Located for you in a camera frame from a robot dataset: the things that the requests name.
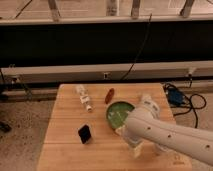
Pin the blue power box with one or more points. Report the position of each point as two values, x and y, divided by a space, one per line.
175 97

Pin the black eraser block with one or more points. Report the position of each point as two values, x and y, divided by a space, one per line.
84 134

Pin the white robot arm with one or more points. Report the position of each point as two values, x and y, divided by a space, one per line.
144 123

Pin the white paper cup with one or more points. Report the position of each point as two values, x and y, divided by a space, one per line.
160 149

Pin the wooden table board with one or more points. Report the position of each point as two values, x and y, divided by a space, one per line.
106 151

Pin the white wall socket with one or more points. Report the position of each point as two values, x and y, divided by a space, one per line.
106 76

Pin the translucent yellowish gripper tool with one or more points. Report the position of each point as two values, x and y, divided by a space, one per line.
136 151

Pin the brown sausage-shaped object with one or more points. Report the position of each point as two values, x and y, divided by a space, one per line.
109 96

